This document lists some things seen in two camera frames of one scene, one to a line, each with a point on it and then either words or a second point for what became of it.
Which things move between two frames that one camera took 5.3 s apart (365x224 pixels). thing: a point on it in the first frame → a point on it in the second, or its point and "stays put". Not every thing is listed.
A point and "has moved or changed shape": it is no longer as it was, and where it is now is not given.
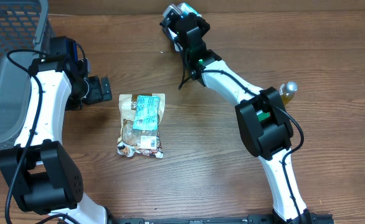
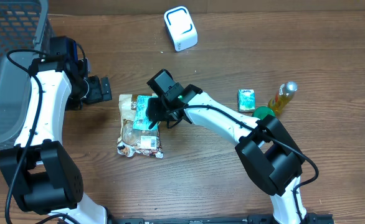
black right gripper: [168, 23] → [153, 109]
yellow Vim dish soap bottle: [287, 90] stays put
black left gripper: [98, 95] stays put
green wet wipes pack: [147, 112] stays put
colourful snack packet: [150, 147] stays put
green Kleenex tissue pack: [184, 9] has moved or changed shape
